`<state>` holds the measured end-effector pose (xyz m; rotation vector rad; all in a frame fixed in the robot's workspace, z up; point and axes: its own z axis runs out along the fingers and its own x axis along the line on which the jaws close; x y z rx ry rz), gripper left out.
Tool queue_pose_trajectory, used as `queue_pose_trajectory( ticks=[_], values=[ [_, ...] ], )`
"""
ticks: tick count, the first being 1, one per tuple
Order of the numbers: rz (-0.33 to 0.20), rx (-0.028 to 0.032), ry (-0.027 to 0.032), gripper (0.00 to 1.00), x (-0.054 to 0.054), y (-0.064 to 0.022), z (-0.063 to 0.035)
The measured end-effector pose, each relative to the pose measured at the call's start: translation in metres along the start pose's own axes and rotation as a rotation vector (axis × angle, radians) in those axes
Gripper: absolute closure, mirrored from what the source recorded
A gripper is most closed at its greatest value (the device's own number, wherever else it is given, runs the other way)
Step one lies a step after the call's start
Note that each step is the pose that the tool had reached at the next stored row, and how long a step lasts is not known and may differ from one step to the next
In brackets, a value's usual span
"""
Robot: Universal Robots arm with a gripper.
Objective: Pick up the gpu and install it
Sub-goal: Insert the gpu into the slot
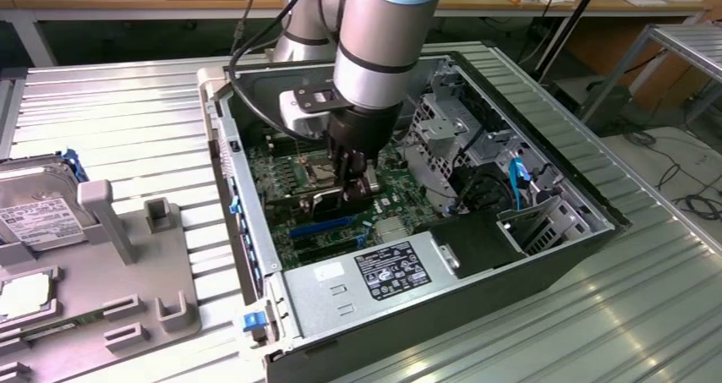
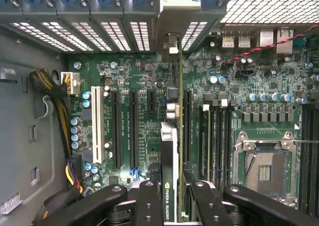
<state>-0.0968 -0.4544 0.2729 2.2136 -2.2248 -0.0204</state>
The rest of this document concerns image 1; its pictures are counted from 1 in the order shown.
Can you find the metal frame table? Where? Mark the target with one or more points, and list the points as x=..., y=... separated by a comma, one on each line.
x=694, y=45

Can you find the wooden desk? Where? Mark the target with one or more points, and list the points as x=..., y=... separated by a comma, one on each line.
x=620, y=2

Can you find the silver drive cage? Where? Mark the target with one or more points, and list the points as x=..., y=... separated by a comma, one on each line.
x=439, y=142

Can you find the silver perforated disk bay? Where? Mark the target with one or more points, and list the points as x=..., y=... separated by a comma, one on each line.
x=552, y=226

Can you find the silver hard disk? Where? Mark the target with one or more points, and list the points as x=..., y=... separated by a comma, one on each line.
x=33, y=214

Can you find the black slanted pole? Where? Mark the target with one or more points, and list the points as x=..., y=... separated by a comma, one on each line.
x=570, y=19

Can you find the silver power supply unit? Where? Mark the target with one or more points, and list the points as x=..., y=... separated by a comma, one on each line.
x=315, y=298

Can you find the open black PC case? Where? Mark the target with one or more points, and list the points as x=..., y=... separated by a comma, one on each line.
x=507, y=298

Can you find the green motherboard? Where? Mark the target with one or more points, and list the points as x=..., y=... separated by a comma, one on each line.
x=405, y=188

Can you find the green RAM stick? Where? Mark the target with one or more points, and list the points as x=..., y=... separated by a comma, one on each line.
x=53, y=329

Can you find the blue expansion slot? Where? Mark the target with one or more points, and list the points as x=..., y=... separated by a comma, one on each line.
x=315, y=228

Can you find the CPU socket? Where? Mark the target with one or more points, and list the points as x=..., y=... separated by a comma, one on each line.
x=317, y=171

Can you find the CPU chip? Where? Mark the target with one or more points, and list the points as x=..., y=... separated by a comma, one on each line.
x=18, y=296

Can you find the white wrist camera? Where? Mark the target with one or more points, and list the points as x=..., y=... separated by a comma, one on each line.
x=301, y=116

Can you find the black floor device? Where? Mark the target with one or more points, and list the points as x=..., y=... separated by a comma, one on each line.
x=598, y=100

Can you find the blue case latch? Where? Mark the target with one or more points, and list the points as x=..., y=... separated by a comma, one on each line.
x=252, y=320

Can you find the grey parts rack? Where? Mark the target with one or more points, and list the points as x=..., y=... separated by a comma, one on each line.
x=84, y=307

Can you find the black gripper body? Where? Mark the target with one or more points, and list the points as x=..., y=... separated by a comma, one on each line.
x=363, y=129

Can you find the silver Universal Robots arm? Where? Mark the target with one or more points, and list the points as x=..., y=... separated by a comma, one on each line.
x=383, y=40

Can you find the black graphics card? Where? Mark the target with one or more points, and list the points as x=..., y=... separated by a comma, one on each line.
x=324, y=205

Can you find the black expansion slot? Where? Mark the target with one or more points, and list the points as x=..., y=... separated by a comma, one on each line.
x=329, y=252

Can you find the silver chipset heatsink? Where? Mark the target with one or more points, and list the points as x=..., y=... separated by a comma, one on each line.
x=393, y=229

